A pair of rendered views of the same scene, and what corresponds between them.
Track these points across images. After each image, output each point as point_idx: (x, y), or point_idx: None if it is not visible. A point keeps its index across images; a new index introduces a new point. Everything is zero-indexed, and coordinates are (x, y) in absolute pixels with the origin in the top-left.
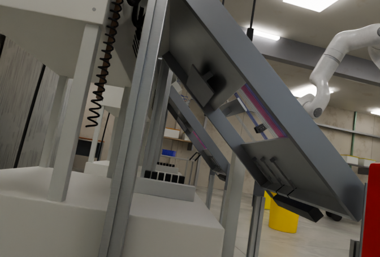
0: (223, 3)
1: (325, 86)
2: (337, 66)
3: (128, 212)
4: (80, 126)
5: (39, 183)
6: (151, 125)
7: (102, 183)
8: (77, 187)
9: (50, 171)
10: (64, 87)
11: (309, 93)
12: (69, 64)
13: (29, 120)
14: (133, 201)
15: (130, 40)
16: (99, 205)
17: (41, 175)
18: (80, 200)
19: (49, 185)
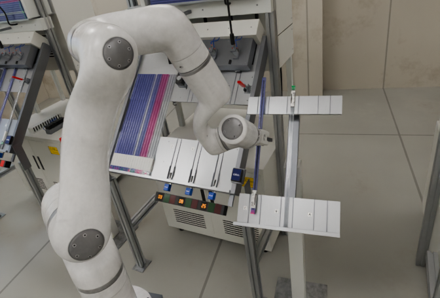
0: None
1: (195, 110)
2: (183, 78)
3: (162, 135)
4: (177, 104)
5: (216, 120)
6: None
7: None
8: (215, 126)
9: (266, 117)
10: (286, 63)
11: (229, 114)
12: None
13: (281, 83)
14: (188, 138)
15: None
16: (177, 131)
17: (244, 117)
18: (184, 128)
19: (212, 122)
